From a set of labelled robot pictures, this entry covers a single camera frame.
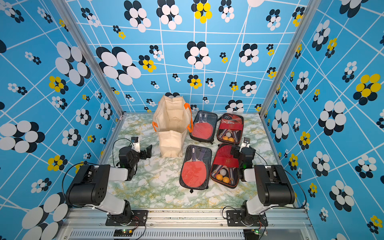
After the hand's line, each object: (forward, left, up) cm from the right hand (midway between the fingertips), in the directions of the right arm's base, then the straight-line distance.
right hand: (244, 145), depth 93 cm
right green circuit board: (-45, +4, -8) cm, 46 cm away
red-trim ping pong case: (+17, +6, -3) cm, 18 cm away
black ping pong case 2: (-14, +31, -4) cm, 34 cm away
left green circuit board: (-45, +66, -9) cm, 81 cm away
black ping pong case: (+16, +25, -2) cm, 30 cm away
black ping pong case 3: (-15, +14, -5) cm, 21 cm away
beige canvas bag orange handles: (+25, +49, -1) cm, 55 cm away
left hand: (0, +63, +1) cm, 63 cm away
